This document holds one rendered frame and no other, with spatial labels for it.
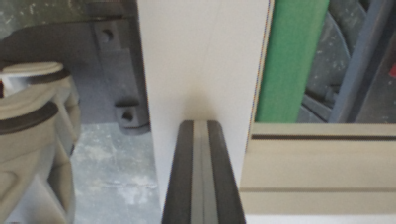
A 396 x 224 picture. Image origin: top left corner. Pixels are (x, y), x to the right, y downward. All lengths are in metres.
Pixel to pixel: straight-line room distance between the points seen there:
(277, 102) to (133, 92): 0.80
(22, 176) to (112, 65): 0.64
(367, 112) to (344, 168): 0.44
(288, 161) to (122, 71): 0.81
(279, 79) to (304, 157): 0.07
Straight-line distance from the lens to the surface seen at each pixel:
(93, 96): 1.03
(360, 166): 0.20
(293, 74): 0.17
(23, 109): 0.56
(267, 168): 0.17
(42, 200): 0.42
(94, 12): 0.90
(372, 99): 0.61
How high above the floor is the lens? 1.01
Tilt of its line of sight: 62 degrees down
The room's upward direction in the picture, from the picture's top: 180 degrees clockwise
